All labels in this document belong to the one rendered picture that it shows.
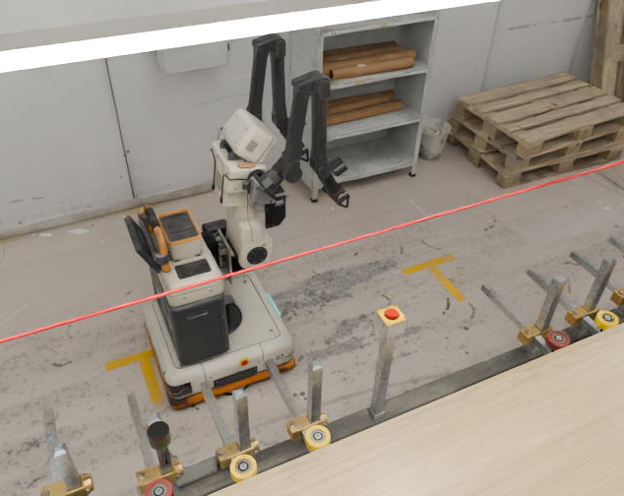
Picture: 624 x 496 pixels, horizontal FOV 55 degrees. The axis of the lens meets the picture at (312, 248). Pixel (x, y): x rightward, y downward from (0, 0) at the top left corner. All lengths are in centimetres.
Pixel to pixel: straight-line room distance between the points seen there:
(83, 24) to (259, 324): 255
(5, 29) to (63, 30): 5
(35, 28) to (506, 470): 174
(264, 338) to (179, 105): 183
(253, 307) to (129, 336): 77
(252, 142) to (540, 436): 152
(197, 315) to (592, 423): 163
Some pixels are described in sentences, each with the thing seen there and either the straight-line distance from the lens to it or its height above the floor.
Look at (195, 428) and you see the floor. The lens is 312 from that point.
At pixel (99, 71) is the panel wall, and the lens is 401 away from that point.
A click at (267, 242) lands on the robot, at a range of 282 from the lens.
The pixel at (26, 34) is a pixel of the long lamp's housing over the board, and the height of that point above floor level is 234.
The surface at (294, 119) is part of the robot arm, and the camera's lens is 237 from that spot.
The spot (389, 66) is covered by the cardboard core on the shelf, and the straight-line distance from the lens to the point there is 425.
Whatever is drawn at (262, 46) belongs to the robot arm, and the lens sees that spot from 268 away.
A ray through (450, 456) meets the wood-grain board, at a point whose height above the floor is 90.
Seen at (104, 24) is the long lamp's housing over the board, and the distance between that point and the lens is 71.
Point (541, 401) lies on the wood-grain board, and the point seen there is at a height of 90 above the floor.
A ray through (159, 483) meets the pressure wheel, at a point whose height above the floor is 90.
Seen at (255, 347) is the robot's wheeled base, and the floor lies 28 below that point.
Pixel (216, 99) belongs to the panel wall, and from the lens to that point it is 427.
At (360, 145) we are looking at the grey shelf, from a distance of 491.
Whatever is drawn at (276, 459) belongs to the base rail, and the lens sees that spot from 218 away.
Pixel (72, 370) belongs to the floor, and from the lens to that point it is 350.
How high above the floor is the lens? 257
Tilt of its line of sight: 40 degrees down
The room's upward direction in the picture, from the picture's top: 2 degrees clockwise
